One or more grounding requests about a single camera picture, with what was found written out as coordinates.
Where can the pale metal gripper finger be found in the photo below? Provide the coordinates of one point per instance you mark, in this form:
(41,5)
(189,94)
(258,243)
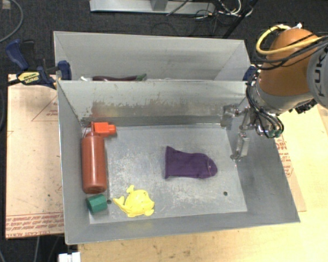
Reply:
(236,146)
(244,146)

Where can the purple cloth sock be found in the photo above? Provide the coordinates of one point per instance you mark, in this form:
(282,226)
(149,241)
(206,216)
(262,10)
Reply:
(187,164)

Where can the grey metal bin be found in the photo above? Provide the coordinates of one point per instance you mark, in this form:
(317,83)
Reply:
(158,146)

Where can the yellow toy fish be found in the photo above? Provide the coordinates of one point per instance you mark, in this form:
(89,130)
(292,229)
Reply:
(136,202)

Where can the red-brown spray bottle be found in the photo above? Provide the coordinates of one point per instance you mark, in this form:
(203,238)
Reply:
(94,162)

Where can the green hexagonal block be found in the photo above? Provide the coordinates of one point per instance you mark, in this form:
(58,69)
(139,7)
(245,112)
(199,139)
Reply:
(97,203)

